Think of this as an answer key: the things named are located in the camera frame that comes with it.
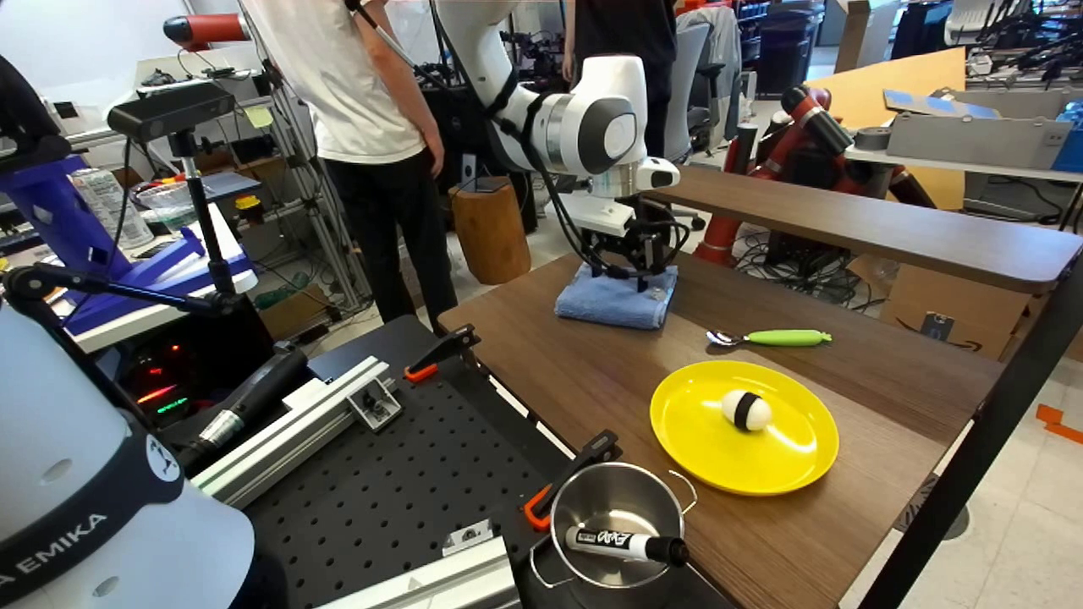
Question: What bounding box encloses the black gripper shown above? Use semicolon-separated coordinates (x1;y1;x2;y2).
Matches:
584;198;683;287

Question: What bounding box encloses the blue cloth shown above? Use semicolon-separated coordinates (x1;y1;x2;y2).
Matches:
550;261;681;336

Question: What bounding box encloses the brown wooden stump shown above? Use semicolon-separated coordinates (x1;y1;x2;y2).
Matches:
444;173;533;287

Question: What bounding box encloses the yellow plastic plate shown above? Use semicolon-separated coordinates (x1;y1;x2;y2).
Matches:
646;357;842;500

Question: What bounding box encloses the white and black ball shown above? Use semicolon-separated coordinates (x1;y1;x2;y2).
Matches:
720;389;779;438

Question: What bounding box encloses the red robot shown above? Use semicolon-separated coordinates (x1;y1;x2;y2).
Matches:
691;82;942;273

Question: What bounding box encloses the steel pot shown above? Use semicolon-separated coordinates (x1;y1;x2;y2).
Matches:
523;458;704;594

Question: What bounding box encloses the person in dark top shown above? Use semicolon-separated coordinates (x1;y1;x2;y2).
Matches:
557;0;681;170

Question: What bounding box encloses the wooden table shelf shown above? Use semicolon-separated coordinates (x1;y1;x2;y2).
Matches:
651;163;1083;297

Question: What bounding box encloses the black and white marker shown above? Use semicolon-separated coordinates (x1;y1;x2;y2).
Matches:
557;522;693;571

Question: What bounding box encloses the black perforated breadboard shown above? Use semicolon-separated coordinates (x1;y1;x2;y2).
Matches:
240;315;736;609

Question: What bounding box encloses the tan cardboard board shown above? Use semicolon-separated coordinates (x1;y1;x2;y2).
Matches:
803;43;973;212

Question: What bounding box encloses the cardboard box under shelf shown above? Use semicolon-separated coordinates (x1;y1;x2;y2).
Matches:
876;261;1056;366

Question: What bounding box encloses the person in black trousers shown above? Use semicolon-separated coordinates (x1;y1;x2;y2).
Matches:
235;0;463;331

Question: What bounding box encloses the white desk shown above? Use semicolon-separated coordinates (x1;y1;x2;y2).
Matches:
842;88;1083;193

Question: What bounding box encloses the black table leg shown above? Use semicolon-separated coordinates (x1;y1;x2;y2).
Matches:
851;249;1083;609

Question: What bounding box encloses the red cylindrical robot part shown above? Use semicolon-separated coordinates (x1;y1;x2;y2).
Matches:
158;9;253;50

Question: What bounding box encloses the blue and white machine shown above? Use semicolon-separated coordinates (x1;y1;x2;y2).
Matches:
0;147;265;344

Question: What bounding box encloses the green handled spoon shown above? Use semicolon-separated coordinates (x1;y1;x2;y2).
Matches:
704;326;838;355

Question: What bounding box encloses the black clamp orange handle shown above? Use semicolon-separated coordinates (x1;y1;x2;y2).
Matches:
516;425;625;538
400;322;482;389

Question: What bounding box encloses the aluminium extrusion rail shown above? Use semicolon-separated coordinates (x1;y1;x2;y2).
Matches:
312;516;523;609
187;350;407;512

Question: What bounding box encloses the black camera on stand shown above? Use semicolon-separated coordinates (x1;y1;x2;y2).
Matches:
105;82;278;377

